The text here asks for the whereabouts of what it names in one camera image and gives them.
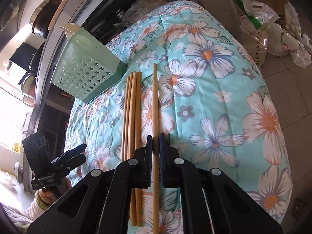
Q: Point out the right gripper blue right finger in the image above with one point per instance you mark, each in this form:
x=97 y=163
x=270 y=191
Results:
x=165 y=162

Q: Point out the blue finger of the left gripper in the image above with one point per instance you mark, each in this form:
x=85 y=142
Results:
x=66 y=164
x=69 y=154

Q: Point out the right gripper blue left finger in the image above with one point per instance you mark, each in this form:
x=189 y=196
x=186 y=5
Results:
x=147 y=162

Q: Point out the wooden chopstick single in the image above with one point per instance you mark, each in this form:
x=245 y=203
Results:
x=155 y=113

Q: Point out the cream shell-shaped plastic spoon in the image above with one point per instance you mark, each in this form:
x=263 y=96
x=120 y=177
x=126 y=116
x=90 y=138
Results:
x=70 y=29

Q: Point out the pink sleeve left forearm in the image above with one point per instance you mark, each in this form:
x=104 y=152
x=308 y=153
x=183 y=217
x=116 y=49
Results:
x=23 y=218

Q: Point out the person's left hand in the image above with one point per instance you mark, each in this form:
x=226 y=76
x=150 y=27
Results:
x=48 y=197

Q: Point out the wooden chopstick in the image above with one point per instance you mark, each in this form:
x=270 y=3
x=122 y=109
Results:
x=124 y=118
x=131 y=140
x=127 y=117

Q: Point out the floral turquoise quilted cloth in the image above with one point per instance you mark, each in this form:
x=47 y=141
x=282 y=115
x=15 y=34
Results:
x=213 y=103

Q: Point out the green plastic utensil holder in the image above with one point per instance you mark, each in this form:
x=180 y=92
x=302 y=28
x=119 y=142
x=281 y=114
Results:
x=86 y=68

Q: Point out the black frying pan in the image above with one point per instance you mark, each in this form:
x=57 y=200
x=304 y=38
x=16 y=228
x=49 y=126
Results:
x=31 y=64

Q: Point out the black cooking pot with lid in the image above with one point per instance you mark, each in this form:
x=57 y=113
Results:
x=42 y=16

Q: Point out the plastic bags on floor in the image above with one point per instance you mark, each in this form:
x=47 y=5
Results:
x=261 y=35

